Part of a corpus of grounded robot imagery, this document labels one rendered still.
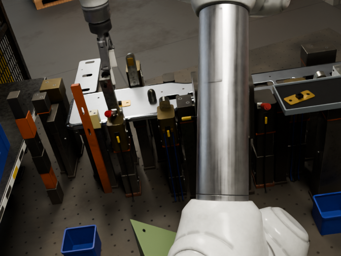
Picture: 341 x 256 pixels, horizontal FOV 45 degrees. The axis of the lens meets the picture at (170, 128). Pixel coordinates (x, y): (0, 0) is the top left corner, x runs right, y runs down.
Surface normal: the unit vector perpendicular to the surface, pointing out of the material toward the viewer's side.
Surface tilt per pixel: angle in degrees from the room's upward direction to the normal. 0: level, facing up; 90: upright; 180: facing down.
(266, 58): 0
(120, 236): 0
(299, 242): 53
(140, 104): 0
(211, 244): 11
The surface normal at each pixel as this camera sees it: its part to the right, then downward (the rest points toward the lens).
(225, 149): 0.00, -0.14
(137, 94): -0.13, -0.79
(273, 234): -0.47, -0.15
